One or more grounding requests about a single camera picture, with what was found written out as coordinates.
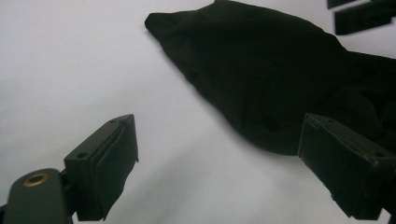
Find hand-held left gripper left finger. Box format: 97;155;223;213
64;114;139;222

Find black pants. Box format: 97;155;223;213
144;0;396;157

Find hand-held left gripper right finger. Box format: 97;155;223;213
297;113;396;221

